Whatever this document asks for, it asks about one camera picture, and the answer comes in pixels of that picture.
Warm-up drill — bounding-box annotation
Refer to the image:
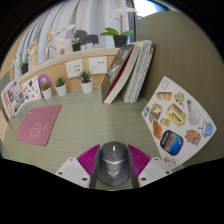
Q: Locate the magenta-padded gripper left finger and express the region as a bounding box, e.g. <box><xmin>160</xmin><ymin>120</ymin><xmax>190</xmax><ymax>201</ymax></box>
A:
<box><xmin>54</xmin><ymin>143</ymin><xmax>101</xmax><ymax>188</ymax></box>

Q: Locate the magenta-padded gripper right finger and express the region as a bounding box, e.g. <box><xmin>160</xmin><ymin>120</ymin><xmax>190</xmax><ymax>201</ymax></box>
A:
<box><xmin>127</xmin><ymin>143</ymin><xmax>173</xmax><ymax>188</ymax></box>

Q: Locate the grey computer mouse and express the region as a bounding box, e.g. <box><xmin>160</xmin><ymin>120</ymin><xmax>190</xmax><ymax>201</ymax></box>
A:
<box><xmin>96</xmin><ymin>140</ymin><xmax>132</xmax><ymax>188</ymax></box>

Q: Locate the pink mouse pad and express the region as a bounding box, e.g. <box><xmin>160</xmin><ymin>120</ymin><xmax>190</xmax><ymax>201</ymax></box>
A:
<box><xmin>15</xmin><ymin>104</ymin><xmax>63</xmax><ymax>147</ymax></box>

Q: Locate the colourful sticker sheet card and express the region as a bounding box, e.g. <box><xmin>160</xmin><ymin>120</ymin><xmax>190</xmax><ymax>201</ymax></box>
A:
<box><xmin>141</xmin><ymin>75</ymin><xmax>218</xmax><ymax>169</ymax></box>

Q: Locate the small succulent in white pot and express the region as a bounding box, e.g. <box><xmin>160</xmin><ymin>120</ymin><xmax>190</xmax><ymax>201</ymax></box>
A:
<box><xmin>40</xmin><ymin>82</ymin><xmax>53</xmax><ymax>100</ymax></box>
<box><xmin>77</xmin><ymin>69</ymin><xmax>94</xmax><ymax>95</ymax></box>
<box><xmin>54</xmin><ymin>76</ymin><xmax>68</xmax><ymax>97</ymax></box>

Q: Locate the beige card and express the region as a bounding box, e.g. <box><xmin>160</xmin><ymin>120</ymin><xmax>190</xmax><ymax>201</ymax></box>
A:
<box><xmin>0</xmin><ymin>109</ymin><xmax>8</xmax><ymax>143</ymax></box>

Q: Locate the white sticker sheet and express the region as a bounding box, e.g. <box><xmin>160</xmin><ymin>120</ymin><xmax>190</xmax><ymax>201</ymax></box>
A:
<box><xmin>20</xmin><ymin>76</ymin><xmax>42</xmax><ymax>103</ymax></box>

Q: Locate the photo magazine with red edge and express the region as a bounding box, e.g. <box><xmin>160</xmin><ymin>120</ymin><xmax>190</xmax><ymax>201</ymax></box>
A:
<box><xmin>1</xmin><ymin>79</ymin><xmax>27</xmax><ymax>118</ymax></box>

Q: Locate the wooden desk ledge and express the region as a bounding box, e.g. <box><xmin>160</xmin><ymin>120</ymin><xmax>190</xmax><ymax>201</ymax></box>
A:
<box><xmin>18</xmin><ymin>47</ymin><xmax>121</xmax><ymax>94</ymax></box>

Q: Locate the white orchid in black pot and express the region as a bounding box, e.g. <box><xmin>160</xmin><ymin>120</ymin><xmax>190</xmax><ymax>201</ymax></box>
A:
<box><xmin>56</xmin><ymin>24</ymin><xmax>83</xmax><ymax>53</ymax></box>
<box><xmin>99</xmin><ymin>4</ymin><xmax>138</xmax><ymax>48</ymax></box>
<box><xmin>12</xmin><ymin>49</ymin><xmax>31</xmax><ymax>75</ymax></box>

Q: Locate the green desk partition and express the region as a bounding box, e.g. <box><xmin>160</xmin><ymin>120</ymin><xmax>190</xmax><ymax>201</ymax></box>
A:
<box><xmin>134</xmin><ymin>10</ymin><xmax>224</xmax><ymax>164</ymax></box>

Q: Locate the wooden hand model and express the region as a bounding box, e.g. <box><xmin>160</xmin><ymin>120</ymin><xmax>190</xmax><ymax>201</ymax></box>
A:
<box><xmin>27</xmin><ymin>39</ymin><xmax>39</xmax><ymax>64</ymax></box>

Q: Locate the wooden mannequin figure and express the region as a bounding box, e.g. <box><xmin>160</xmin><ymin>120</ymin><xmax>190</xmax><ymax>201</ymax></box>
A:
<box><xmin>44</xmin><ymin>27</ymin><xmax>56</xmax><ymax>60</ymax></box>

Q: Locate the black horse figure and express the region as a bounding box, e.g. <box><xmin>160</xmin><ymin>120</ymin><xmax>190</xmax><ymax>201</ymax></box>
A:
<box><xmin>73</xmin><ymin>29</ymin><xmax>100</xmax><ymax>51</ymax></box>

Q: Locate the grey curtain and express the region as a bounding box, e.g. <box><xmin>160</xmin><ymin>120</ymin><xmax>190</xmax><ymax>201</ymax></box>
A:
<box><xmin>14</xmin><ymin>0</ymin><xmax>134</xmax><ymax>73</ymax></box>

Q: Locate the dark-framed window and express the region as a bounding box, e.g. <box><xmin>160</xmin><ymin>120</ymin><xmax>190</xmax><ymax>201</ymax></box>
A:
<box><xmin>132</xmin><ymin>0</ymin><xmax>168</xmax><ymax>18</ymax></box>

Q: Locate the white wall socket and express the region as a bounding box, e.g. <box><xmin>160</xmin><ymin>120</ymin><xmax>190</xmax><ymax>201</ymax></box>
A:
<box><xmin>87</xmin><ymin>56</ymin><xmax>108</xmax><ymax>75</ymax></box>
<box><xmin>65</xmin><ymin>58</ymin><xmax>84</xmax><ymax>79</ymax></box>

